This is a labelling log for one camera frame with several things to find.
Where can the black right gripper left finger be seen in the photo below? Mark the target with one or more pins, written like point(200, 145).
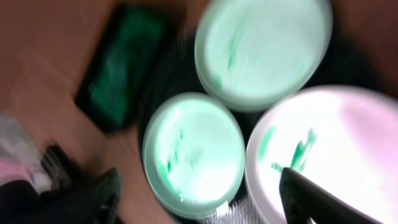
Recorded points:
point(96, 202)

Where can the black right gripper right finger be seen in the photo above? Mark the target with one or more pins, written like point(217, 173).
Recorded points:
point(303, 201)

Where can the white plate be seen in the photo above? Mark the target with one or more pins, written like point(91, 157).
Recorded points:
point(342, 138)

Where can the mint green plate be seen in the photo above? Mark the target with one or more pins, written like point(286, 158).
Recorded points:
point(193, 155)
point(250, 54)

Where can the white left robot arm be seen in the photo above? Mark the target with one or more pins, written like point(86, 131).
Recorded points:
point(28, 179)

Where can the rectangular black sponge tray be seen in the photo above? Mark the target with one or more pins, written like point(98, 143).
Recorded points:
point(113, 80)

